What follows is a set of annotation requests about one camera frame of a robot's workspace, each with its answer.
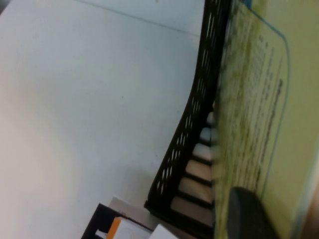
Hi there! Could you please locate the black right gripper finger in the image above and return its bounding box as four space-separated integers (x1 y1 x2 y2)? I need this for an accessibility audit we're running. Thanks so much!
228 186 283 239

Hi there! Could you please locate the yellow mechanical devices book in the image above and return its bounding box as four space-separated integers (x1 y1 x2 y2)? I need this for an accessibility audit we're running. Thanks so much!
211 0 319 239

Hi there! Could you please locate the black plastic book stand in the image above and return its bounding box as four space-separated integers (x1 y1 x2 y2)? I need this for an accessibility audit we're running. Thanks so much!
144 0 236 239

